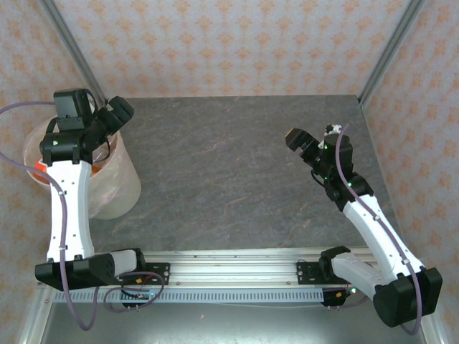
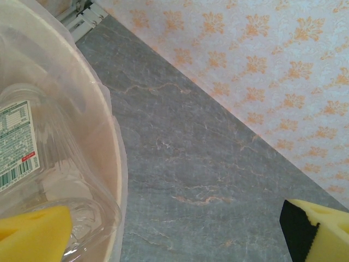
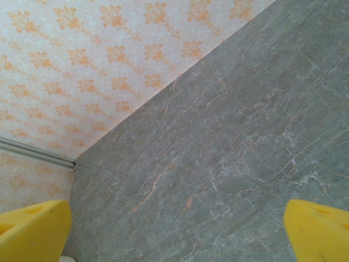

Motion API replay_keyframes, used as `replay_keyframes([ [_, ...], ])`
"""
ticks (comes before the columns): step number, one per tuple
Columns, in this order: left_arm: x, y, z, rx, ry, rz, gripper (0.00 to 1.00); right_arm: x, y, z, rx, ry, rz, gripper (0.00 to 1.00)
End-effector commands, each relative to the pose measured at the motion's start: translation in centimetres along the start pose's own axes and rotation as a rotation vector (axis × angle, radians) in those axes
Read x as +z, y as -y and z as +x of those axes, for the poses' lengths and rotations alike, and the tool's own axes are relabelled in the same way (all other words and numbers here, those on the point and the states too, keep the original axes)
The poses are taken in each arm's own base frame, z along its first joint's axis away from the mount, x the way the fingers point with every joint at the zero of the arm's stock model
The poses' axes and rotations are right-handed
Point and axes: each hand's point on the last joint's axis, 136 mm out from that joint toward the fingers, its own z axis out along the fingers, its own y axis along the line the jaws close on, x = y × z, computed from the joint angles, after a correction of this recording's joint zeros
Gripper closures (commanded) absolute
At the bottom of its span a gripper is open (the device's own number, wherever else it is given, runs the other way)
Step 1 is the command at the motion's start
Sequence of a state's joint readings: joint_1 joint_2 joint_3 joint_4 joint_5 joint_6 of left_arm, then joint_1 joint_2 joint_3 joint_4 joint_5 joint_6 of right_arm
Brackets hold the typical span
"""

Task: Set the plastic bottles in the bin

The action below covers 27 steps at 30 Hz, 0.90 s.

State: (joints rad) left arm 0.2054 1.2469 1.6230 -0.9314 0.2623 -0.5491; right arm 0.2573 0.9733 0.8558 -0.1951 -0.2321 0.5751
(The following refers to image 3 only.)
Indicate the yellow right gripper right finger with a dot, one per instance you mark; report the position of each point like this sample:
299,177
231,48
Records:
319,237

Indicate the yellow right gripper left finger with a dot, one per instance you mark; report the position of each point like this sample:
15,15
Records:
32,234

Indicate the aluminium frame post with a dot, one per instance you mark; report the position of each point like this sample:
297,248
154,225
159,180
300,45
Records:
32,152

